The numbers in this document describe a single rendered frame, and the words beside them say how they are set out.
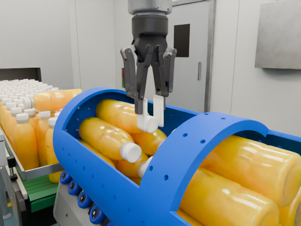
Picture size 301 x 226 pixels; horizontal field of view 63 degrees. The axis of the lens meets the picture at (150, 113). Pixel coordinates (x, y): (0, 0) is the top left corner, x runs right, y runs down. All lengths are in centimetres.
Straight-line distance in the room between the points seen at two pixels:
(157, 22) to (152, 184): 30
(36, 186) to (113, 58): 520
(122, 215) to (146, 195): 7
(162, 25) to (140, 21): 4
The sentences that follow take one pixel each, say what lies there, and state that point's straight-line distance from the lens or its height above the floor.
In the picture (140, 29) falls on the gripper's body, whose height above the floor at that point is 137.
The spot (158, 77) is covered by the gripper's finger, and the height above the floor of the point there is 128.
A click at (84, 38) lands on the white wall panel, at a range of 556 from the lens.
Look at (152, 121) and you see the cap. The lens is 55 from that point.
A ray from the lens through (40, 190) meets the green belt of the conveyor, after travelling 90.
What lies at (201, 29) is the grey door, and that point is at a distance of 429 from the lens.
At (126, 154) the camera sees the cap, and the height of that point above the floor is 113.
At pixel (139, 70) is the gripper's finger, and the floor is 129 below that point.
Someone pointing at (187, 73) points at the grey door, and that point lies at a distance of 443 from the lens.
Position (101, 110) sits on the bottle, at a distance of 68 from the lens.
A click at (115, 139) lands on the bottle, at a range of 53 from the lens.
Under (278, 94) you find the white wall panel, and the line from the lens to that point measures 379.
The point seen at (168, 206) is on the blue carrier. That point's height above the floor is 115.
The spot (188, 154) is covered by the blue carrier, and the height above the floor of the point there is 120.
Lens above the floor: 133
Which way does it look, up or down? 13 degrees down
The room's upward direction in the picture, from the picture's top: straight up
